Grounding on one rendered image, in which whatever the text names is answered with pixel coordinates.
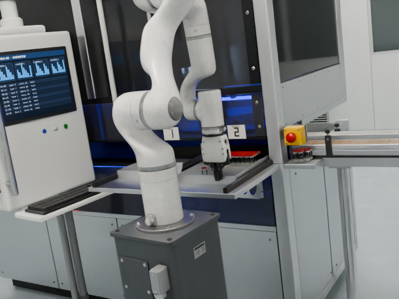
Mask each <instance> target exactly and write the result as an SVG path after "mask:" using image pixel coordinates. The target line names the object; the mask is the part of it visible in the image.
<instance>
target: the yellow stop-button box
mask: <svg viewBox="0 0 399 299"><path fill-rule="evenodd" d="M290 132H292V133H294V134H295V135H296V140H295V141H294V142H293V143H289V142H287V141H286V135H287V134H288V133H290ZM284 141H285V145H303V144H304V143H305V142H307V141H308V137H307V130H306V125H289V126H287V127H286V128H284Z"/></svg>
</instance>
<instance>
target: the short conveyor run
mask: <svg viewBox="0 0 399 299"><path fill-rule="evenodd" d="M334 126H335V127H336V129H334V132H330V130H329V129H326V130H325V132H308V141H307V142H305V143H304V144H303V145H292V147H291V149H292V151H294V150H296V149H297V148H301V149H302V148H306V149H307V148H312V156H313V158H323V159H324V162H323V163H322V164H321V165H320V166H330V167H399V130H391V131H344V132H341V131H340V128H338V127H339V126H340V124H339V123H335V124H334ZM292 159H293V152H292Z"/></svg>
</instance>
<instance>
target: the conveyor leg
mask: <svg viewBox="0 0 399 299"><path fill-rule="evenodd" d="M329 168H336V169H337V177H338V192H339V200H340V215H341V229H342V238H343V252H344V267H345V275H346V290H347V299H359V292H358V283H357V267H356V252H355V243H354V227H353V211H352V196H351V187H350V172H349V169H350V168H352V167H330V166H329Z"/></svg>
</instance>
